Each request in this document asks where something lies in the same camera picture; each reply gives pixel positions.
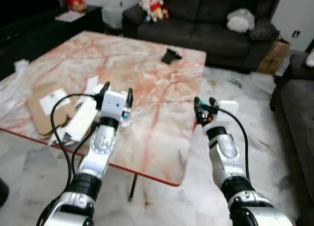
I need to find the dark grey armchair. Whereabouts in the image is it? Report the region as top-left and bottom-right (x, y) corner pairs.
(269, 48), (314, 226)

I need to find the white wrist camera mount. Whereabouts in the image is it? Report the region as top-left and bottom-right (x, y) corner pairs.
(215, 100), (240, 134)
(101, 90), (128, 120)

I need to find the small black folded pouch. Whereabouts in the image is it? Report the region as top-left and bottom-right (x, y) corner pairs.
(160, 48), (183, 66)

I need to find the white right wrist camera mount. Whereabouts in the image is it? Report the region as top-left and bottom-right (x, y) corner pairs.
(215, 100), (240, 134)

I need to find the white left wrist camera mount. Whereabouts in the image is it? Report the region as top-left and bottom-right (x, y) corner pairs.
(101, 90), (128, 120)

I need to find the grey round plush toy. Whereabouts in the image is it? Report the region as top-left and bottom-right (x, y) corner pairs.
(226, 8), (256, 34)

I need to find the red-veined marble coffee table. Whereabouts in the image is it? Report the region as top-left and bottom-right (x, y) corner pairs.
(0, 30), (207, 188)

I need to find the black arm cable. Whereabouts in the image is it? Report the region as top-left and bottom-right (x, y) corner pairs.
(215, 107), (251, 183)
(50, 93), (105, 188)

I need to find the white shipping label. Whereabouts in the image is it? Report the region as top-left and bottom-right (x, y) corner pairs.
(39, 88), (72, 116)

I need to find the dark grey fabric sofa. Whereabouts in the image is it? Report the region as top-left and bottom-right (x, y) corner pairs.
(121, 0), (286, 73)

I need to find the grey plastic-wrapped box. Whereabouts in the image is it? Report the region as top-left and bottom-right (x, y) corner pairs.
(102, 7), (124, 31)

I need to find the flat brown cardboard piece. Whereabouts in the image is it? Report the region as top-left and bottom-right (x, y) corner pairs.
(26, 81), (99, 139)

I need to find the white printed paper sheet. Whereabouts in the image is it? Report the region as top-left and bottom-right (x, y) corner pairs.
(54, 10), (85, 23)

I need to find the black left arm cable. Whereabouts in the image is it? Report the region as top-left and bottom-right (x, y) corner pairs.
(50, 93), (105, 188)

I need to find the black television screen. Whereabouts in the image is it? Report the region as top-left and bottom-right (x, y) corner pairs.
(0, 0), (63, 29)

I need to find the white folded paper carton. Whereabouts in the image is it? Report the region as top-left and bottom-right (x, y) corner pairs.
(48, 76), (106, 146)

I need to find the brown cardboard box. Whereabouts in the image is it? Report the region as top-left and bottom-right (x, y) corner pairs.
(255, 38), (291, 76)

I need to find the white soft item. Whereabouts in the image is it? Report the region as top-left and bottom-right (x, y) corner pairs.
(305, 51), (314, 68)

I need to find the cartoon boy plush doll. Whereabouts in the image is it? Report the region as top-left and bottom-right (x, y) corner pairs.
(138, 0), (170, 23)

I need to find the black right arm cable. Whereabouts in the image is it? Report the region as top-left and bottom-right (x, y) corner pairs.
(215, 107), (251, 183)

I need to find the low black TV cabinet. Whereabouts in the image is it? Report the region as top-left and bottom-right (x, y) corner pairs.
(0, 5), (105, 80)

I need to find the black metal table leg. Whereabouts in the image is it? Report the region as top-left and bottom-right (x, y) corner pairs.
(128, 174), (139, 203)

